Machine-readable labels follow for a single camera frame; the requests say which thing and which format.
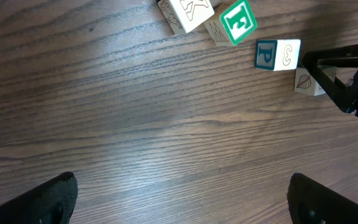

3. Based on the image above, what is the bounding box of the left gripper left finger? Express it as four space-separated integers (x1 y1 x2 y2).
0 172 78 224

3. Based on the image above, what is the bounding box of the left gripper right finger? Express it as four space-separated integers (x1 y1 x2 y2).
287 173 358 224

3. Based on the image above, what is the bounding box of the cream picture block yellow side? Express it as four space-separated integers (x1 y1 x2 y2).
157 0 214 35

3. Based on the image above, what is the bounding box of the green F letter block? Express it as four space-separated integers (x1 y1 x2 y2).
204 0 257 46

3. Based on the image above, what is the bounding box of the cream block red X side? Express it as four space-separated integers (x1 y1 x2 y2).
294 66 336 96

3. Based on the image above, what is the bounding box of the plain cream block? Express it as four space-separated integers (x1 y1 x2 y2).
254 39 301 71

